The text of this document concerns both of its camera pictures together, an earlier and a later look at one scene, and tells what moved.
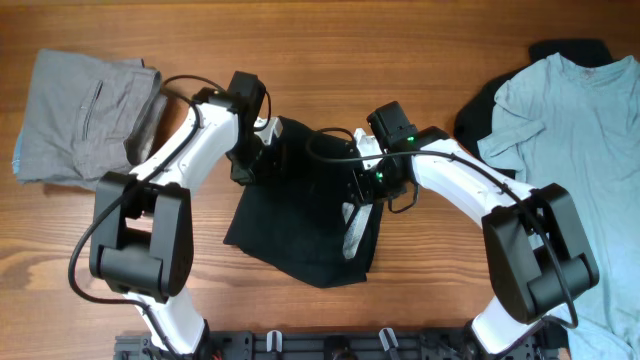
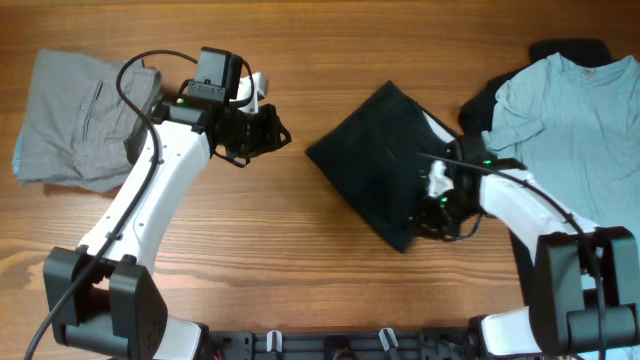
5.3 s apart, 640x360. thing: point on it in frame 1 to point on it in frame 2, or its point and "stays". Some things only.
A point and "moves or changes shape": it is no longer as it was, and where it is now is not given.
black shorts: [295, 222] moves or changes shape
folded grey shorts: [86, 117] stays
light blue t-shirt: [589, 140] stays
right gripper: [363, 187] to [423, 218]
